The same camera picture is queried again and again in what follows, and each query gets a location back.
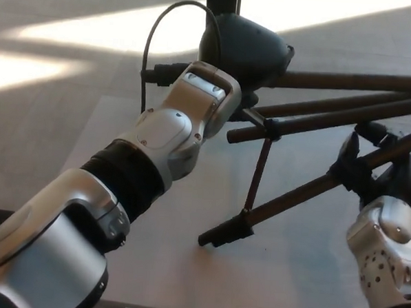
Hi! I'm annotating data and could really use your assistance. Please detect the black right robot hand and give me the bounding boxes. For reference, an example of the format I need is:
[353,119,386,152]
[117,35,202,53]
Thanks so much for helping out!
[326,119,411,207]

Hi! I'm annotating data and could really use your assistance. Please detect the bronze tripod with black fittings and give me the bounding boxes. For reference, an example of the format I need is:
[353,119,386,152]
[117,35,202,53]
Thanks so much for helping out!
[137,61,411,258]

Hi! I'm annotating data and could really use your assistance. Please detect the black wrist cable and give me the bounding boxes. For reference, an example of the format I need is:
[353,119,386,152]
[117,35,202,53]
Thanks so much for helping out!
[138,0,225,118]

